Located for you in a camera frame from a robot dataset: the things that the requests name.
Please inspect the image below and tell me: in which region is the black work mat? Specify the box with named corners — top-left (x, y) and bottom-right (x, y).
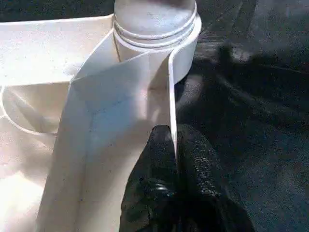
top-left (0, 0), bottom-right (309, 232)

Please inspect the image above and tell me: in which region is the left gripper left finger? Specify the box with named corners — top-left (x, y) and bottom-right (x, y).
top-left (117, 124), bottom-right (181, 232)

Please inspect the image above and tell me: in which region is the white plastic table leg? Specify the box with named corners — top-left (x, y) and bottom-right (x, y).
top-left (112, 0), bottom-right (198, 48)

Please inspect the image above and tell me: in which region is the white plastic table top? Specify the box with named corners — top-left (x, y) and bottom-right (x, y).
top-left (0, 13), bottom-right (203, 232)

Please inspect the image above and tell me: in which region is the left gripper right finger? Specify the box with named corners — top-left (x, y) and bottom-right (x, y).
top-left (175, 123), bottom-right (254, 232)

